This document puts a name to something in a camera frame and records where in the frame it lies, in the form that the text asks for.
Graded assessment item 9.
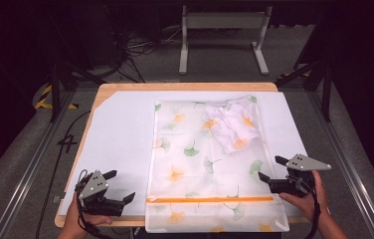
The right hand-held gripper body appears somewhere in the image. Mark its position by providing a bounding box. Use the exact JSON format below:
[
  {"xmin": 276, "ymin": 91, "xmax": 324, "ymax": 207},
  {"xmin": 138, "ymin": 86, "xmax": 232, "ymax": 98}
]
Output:
[{"xmin": 270, "ymin": 152, "xmax": 332, "ymax": 198}]

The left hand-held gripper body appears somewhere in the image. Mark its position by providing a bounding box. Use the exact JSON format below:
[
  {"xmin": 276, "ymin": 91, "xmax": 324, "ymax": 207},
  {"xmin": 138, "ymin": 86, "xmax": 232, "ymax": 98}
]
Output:
[{"xmin": 77, "ymin": 169, "xmax": 125, "ymax": 217}]

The leaf print mesh laundry bag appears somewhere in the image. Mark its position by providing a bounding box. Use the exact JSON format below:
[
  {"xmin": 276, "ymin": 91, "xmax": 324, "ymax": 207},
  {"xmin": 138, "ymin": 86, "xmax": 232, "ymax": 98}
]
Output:
[{"xmin": 144, "ymin": 95, "xmax": 290, "ymax": 234}]

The person's right hand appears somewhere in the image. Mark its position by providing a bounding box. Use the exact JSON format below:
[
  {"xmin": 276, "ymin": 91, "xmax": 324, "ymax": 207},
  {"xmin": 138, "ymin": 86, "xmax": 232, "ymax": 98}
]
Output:
[{"xmin": 279, "ymin": 169, "xmax": 330, "ymax": 227}]

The person's left hand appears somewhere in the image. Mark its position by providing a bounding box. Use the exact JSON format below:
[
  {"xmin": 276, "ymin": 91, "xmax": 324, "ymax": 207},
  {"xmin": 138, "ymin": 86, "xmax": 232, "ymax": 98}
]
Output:
[{"xmin": 61, "ymin": 191, "xmax": 113, "ymax": 236}]

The white table mat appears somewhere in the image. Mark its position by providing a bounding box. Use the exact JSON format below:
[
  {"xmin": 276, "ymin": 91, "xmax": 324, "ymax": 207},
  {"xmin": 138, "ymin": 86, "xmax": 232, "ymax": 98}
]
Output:
[{"xmin": 58, "ymin": 91, "xmax": 309, "ymax": 219}]

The black tape floor mark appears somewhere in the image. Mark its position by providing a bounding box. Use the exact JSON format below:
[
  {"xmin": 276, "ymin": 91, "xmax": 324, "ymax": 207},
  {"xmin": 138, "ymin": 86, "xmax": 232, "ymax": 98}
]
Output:
[{"xmin": 57, "ymin": 133, "xmax": 79, "ymax": 154}]

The white leaf print garment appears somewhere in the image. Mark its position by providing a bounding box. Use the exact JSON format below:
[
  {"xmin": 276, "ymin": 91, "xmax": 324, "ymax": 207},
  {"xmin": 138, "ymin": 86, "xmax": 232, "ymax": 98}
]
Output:
[{"xmin": 204, "ymin": 99, "xmax": 263, "ymax": 155}]

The black metal stand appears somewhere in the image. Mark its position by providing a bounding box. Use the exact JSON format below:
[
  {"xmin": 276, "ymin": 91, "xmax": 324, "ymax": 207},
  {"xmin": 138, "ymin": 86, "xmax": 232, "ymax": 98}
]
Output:
[
  {"xmin": 46, "ymin": 58, "xmax": 107, "ymax": 123},
  {"xmin": 275, "ymin": 56, "xmax": 334, "ymax": 123}
]

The yellow black hazard tape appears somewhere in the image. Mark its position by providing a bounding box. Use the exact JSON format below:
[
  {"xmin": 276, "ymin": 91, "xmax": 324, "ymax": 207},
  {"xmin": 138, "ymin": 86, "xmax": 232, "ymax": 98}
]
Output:
[{"xmin": 34, "ymin": 85, "xmax": 80, "ymax": 111}]

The wooden table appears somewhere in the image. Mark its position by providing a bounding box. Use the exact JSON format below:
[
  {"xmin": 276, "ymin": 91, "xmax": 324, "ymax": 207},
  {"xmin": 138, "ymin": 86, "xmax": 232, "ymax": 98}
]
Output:
[{"xmin": 54, "ymin": 82, "xmax": 310, "ymax": 229}]

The white metal stand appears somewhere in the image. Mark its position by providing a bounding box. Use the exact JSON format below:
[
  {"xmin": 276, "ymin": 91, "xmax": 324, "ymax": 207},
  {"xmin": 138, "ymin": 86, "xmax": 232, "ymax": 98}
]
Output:
[{"xmin": 178, "ymin": 5, "xmax": 274, "ymax": 76}]

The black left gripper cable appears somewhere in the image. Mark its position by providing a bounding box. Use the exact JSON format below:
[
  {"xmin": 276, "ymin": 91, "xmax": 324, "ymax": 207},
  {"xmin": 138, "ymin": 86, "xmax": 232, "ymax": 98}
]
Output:
[{"xmin": 75, "ymin": 168, "xmax": 113, "ymax": 239}]

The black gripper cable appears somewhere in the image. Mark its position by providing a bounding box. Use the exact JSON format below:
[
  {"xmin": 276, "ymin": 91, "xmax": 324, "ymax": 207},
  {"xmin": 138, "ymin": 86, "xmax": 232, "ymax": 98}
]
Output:
[
  {"xmin": 302, "ymin": 180, "xmax": 322, "ymax": 239},
  {"xmin": 75, "ymin": 168, "xmax": 113, "ymax": 239}
]

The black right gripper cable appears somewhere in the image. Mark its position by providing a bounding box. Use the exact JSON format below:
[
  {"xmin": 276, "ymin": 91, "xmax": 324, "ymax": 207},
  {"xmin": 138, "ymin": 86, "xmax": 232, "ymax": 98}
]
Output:
[{"xmin": 302, "ymin": 180, "xmax": 322, "ymax": 239}]

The black floor cable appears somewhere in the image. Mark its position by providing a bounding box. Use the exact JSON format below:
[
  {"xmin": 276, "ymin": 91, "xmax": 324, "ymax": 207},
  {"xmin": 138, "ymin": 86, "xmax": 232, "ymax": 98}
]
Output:
[{"xmin": 35, "ymin": 110, "xmax": 92, "ymax": 239}]

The aluminium floor rail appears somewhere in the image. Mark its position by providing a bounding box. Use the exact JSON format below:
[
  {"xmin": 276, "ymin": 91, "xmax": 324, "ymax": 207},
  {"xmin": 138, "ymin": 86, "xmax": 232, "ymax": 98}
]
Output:
[
  {"xmin": 0, "ymin": 90, "xmax": 77, "ymax": 239},
  {"xmin": 308, "ymin": 90, "xmax": 374, "ymax": 239}
]

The bundle of black cables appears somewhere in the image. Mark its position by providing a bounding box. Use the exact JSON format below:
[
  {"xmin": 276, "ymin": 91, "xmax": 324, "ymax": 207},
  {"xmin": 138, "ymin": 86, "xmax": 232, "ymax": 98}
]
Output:
[{"xmin": 106, "ymin": 24, "xmax": 183, "ymax": 84}]

